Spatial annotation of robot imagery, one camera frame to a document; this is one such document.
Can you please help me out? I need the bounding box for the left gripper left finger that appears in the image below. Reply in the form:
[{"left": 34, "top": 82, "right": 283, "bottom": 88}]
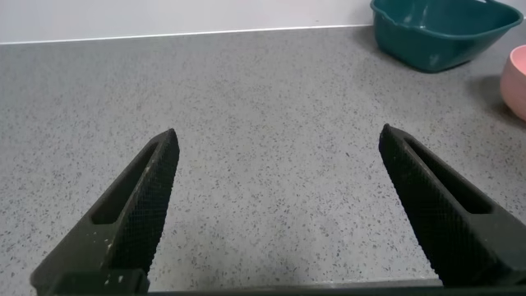
[{"left": 29, "top": 127, "right": 181, "bottom": 296}]

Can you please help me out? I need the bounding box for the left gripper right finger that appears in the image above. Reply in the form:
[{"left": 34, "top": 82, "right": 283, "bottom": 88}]
[{"left": 378, "top": 123, "right": 526, "bottom": 288}]

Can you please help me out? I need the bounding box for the pink plastic bowl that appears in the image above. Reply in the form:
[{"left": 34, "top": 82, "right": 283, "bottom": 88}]
[{"left": 500, "top": 44, "right": 526, "bottom": 123}]

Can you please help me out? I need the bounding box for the teal square plastic basin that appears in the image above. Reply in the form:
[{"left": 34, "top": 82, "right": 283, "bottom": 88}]
[{"left": 369, "top": 0, "right": 525, "bottom": 74}]

